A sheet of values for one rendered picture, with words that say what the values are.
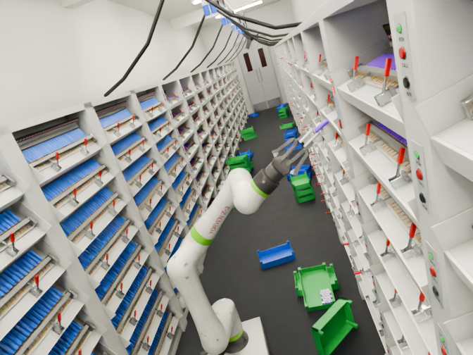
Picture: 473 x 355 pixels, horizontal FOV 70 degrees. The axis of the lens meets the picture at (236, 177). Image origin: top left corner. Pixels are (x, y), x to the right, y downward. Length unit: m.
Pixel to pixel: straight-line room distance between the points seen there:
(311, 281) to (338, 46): 1.81
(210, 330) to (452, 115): 1.37
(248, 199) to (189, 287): 0.49
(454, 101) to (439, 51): 0.07
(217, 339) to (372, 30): 1.38
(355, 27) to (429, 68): 0.71
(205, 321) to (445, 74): 1.38
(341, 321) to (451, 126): 1.91
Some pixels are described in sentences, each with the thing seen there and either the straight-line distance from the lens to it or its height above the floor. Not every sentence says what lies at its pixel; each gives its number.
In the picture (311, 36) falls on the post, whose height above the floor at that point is 1.69.
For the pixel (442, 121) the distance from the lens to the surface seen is 0.56.
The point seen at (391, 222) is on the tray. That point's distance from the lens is 1.09.
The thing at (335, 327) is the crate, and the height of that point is 0.05.
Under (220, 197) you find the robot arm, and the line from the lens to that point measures 1.47.
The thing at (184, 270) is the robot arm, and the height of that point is 0.95.
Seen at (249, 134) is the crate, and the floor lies 0.12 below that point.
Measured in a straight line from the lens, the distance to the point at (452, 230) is 0.63.
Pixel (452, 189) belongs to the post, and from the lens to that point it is 0.60.
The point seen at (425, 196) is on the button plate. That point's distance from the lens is 0.64.
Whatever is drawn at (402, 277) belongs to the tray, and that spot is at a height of 0.93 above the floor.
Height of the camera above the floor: 1.68
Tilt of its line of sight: 18 degrees down
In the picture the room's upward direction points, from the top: 18 degrees counter-clockwise
